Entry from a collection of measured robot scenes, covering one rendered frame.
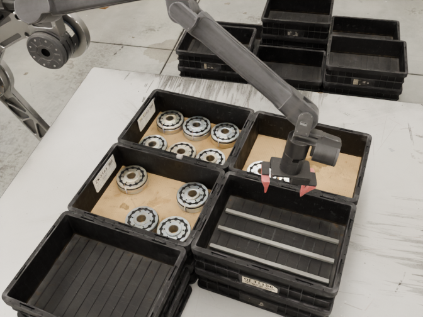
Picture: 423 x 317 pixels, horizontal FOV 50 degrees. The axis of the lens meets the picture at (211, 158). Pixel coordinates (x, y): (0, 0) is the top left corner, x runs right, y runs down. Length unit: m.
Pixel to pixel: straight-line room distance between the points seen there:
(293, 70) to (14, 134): 1.81
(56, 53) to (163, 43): 2.14
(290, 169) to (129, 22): 3.09
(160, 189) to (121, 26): 2.67
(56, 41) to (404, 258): 1.33
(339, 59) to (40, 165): 1.66
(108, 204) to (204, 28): 0.70
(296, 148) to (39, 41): 0.96
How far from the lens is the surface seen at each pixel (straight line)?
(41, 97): 3.46
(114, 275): 1.37
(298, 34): 2.82
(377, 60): 2.71
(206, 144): 1.64
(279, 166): 1.18
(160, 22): 4.01
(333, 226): 1.44
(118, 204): 1.52
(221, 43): 1.09
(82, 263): 1.42
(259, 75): 1.08
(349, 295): 1.48
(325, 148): 1.11
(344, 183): 1.55
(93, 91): 2.19
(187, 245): 1.27
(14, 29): 1.87
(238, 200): 1.47
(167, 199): 1.49
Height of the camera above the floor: 1.99
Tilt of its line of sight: 47 degrees down
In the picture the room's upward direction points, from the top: 4 degrees counter-clockwise
